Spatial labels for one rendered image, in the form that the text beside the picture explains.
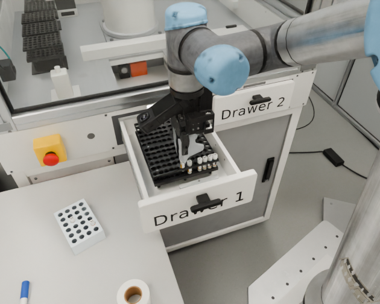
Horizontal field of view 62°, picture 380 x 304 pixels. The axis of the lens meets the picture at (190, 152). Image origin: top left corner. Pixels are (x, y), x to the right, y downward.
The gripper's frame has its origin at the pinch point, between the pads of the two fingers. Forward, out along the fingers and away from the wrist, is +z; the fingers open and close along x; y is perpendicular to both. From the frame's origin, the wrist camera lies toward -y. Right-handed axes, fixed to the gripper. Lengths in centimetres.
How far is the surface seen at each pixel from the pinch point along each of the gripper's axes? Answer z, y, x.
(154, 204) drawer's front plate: 1.5, -9.5, -10.7
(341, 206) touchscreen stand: 90, 99, 21
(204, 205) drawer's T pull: 2.7, 1.1, -13.9
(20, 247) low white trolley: 17.5, -43.0, -0.2
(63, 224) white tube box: 14.1, -31.4, 0.4
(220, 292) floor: 94, 17, 1
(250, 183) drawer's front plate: 4.2, 14.4, -10.5
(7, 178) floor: 92, -80, 109
